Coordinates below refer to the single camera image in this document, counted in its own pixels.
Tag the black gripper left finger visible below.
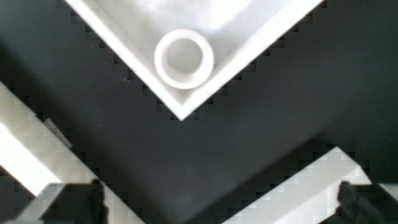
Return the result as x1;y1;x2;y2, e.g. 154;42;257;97
20;179;111;224

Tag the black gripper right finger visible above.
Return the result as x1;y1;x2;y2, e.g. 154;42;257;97
321;182;398;224

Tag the white square tabletop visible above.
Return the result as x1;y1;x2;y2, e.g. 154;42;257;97
67;0;326;119

